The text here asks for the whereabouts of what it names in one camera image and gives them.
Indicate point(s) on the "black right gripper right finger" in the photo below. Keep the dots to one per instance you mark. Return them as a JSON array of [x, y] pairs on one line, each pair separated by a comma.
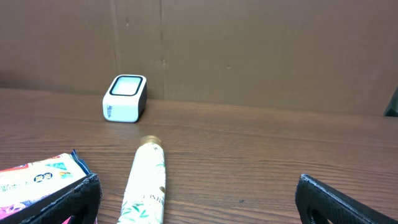
[[319, 203]]

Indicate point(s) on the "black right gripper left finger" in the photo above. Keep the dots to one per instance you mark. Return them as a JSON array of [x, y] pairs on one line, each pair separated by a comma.
[[76, 203]]

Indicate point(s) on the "white floral tube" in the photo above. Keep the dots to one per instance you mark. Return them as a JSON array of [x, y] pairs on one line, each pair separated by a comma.
[[144, 195]]

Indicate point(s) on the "yellow snack bag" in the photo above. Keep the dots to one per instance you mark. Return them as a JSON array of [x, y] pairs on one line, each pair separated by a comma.
[[39, 179]]

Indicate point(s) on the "red purple pad pack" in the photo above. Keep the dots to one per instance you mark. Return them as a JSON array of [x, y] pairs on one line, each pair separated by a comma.
[[12, 210]]

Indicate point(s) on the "white barcode scanner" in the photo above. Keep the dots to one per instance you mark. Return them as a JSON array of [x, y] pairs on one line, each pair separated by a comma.
[[125, 100]]

